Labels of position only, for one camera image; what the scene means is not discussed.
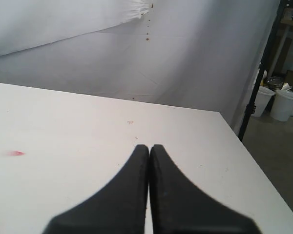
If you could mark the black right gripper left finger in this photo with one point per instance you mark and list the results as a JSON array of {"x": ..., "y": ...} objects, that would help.
[{"x": 117, "y": 208}]

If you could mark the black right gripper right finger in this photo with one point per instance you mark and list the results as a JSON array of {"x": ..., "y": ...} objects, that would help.
[{"x": 179, "y": 207}]

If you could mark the black backdrop stand pole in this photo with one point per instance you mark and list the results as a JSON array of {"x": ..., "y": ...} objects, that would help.
[{"x": 250, "y": 108}]

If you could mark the white bucket near pole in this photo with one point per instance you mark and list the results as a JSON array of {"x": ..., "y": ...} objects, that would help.
[{"x": 262, "y": 99}]

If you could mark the white bucket right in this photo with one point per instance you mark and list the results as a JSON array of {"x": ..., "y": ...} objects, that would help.
[{"x": 282, "y": 107}]

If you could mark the white backdrop sheet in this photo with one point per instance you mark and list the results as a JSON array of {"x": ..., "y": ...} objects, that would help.
[{"x": 201, "y": 54}]

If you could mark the metal pot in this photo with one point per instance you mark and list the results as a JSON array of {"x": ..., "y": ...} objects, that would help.
[{"x": 275, "y": 83}]

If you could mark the wooden shelf unit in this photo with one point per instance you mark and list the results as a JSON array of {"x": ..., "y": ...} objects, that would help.
[{"x": 282, "y": 53}]

